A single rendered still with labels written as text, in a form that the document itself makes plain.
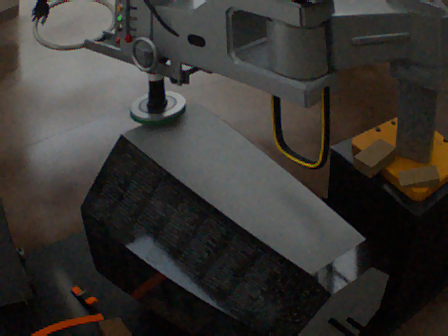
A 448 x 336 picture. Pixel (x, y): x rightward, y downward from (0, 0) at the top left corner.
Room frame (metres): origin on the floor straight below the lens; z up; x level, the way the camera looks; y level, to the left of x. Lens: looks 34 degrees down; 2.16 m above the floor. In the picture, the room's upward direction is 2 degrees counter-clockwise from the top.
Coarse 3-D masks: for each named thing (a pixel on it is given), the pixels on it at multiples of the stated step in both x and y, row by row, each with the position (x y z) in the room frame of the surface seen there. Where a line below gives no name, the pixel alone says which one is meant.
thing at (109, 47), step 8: (104, 32) 2.67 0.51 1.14; (112, 32) 2.63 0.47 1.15; (88, 40) 2.58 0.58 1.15; (104, 40) 2.65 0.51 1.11; (112, 40) 2.62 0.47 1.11; (88, 48) 2.58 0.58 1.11; (96, 48) 2.53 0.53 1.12; (104, 48) 2.48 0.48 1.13; (112, 48) 2.44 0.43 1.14; (112, 56) 2.44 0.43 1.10; (120, 56) 2.40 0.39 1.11; (160, 64) 2.22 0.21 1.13; (184, 64) 2.29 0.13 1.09; (160, 72) 2.22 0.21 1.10; (168, 72) 2.19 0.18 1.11; (184, 72) 2.13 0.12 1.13; (192, 72) 2.17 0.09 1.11; (208, 72) 2.21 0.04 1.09; (176, 80) 2.11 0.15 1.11; (184, 80) 2.13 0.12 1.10
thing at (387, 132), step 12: (396, 120) 2.41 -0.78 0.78; (372, 132) 2.30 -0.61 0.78; (384, 132) 2.30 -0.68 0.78; (396, 132) 2.30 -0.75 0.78; (360, 144) 2.21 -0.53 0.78; (444, 144) 2.21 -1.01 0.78; (396, 156) 2.12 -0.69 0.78; (432, 156) 2.11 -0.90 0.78; (444, 156) 2.11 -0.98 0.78; (384, 168) 2.04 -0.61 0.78; (396, 168) 2.03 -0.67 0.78; (408, 168) 2.03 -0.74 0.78; (444, 168) 2.01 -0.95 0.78; (396, 180) 1.96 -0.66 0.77; (444, 180) 1.95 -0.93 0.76; (408, 192) 1.89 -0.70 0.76; (420, 192) 1.86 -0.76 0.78; (432, 192) 1.89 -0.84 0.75
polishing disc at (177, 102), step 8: (144, 96) 2.41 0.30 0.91; (168, 96) 2.39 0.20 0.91; (176, 96) 2.38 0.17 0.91; (136, 104) 2.34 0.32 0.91; (144, 104) 2.34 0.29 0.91; (168, 104) 2.32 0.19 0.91; (176, 104) 2.31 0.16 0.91; (184, 104) 2.31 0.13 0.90; (136, 112) 2.28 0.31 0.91; (144, 112) 2.27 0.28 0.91; (152, 112) 2.27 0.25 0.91; (160, 112) 2.26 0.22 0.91; (168, 112) 2.26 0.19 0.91; (176, 112) 2.26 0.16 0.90; (152, 120) 2.22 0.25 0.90
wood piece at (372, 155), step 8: (376, 144) 2.13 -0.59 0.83; (384, 144) 2.13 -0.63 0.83; (360, 152) 2.07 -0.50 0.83; (368, 152) 2.07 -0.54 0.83; (376, 152) 2.07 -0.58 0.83; (384, 152) 2.07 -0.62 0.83; (392, 152) 2.08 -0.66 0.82; (360, 160) 2.02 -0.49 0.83; (368, 160) 2.02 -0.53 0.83; (376, 160) 2.02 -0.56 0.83; (384, 160) 2.04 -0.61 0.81; (392, 160) 2.08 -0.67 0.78; (360, 168) 2.02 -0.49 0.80; (368, 168) 1.98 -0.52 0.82; (376, 168) 2.00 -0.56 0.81; (368, 176) 1.98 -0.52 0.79
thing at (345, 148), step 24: (336, 144) 2.27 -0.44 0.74; (336, 168) 2.21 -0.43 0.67; (336, 192) 2.20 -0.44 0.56; (360, 192) 2.07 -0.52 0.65; (384, 192) 1.95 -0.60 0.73; (360, 216) 2.07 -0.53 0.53; (384, 216) 1.93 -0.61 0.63; (408, 216) 1.80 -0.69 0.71; (432, 216) 1.83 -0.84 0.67; (384, 240) 1.91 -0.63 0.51; (408, 240) 1.78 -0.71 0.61; (432, 240) 1.86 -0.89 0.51; (408, 264) 1.77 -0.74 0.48; (432, 264) 1.91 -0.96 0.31; (408, 288) 1.81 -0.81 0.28; (432, 288) 1.96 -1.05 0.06; (384, 312) 1.79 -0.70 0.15; (408, 312) 1.86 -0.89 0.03
